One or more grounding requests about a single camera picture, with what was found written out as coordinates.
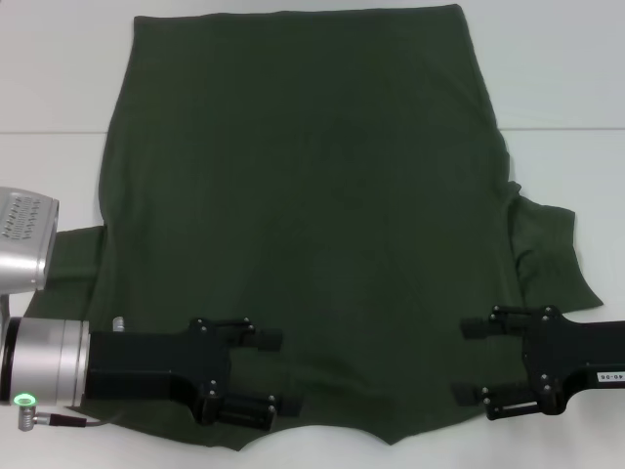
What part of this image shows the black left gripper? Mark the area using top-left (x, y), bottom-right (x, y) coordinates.
top-left (84, 317), bottom-right (301, 432)

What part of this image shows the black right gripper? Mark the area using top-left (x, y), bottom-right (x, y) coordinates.
top-left (450, 304), bottom-right (625, 422)

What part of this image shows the dark green t-shirt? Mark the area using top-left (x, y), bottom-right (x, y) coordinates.
top-left (22, 3), bottom-right (605, 451)

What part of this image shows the left arm cable with plug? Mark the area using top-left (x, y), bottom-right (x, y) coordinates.
top-left (18, 408), bottom-right (107, 433)

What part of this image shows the silver vented wrist camera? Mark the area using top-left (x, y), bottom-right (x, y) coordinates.
top-left (0, 185), bottom-right (62, 295)

